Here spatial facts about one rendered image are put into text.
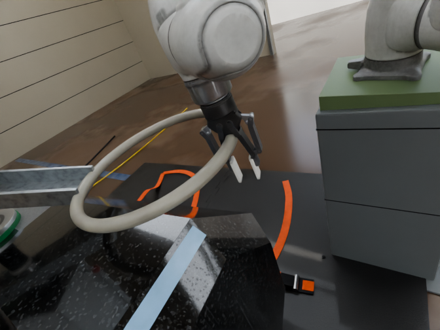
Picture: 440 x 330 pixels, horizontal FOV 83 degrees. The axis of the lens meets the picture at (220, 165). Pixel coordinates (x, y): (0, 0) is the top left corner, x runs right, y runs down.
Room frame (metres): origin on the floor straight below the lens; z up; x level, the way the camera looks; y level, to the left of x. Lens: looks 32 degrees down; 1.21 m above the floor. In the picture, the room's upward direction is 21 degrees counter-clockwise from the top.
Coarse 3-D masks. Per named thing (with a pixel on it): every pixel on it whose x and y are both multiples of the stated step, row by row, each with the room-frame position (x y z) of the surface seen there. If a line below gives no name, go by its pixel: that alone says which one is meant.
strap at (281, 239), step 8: (160, 176) 2.09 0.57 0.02; (288, 184) 1.33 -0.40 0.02; (144, 192) 1.76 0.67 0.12; (288, 192) 1.25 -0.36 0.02; (192, 200) 1.55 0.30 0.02; (288, 200) 1.18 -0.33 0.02; (288, 208) 1.12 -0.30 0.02; (288, 216) 1.06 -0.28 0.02; (288, 224) 1.00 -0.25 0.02; (280, 232) 0.96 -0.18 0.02; (280, 240) 0.91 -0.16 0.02; (280, 248) 0.87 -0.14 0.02
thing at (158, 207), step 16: (192, 112) 0.79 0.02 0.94; (160, 128) 0.84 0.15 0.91; (128, 144) 0.81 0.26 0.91; (224, 144) 0.49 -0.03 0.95; (112, 160) 0.76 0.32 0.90; (224, 160) 0.45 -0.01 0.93; (96, 176) 0.69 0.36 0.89; (192, 176) 0.42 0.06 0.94; (208, 176) 0.41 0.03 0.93; (80, 192) 0.60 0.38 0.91; (176, 192) 0.39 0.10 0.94; (192, 192) 0.39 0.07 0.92; (80, 208) 0.52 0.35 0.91; (144, 208) 0.39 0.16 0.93; (160, 208) 0.38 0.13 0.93; (80, 224) 0.45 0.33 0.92; (96, 224) 0.42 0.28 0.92; (112, 224) 0.39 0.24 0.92; (128, 224) 0.38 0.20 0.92
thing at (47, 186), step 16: (0, 176) 0.74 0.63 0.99; (16, 176) 0.74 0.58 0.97; (32, 176) 0.73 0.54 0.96; (48, 176) 0.72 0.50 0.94; (64, 176) 0.72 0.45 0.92; (80, 176) 0.71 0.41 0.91; (0, 192) 0.63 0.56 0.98; (16, 192) 0.62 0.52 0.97; (32, 192) 0.61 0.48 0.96; (48, 192) 0.60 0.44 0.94; (64, 192) 0.60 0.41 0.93; (0, 208) 0.63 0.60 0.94
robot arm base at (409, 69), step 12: (360, 60) 0.80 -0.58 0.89; (372, 60) 0.73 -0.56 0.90; (396, 60) 0.68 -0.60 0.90; (408, 60) 0.66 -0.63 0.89; (420, 60) 0.67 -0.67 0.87; (360, 72) 0.76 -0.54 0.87; (372, 72) 0.72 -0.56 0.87; (384, 72) 0.69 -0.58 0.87; (396, 72) 0.67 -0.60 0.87; (408, 72) 0.65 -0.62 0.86; (420, 72) 0.63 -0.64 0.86
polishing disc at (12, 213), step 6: (0, 210) 0.82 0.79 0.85; (6, 210) 0.80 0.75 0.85; (12, 210) 0.78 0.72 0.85; (0, 216) 0.77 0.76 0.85; (6, 216) 0.76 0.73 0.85; (12, 216) 0.74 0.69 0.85; (0, 222) 0.73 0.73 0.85; (6, 222) 0.72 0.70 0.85; (12, 222) 0.72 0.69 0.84; (0, 228) 0.69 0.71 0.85; (6, 228) 0.69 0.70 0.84; (0, 234) 0.67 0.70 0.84
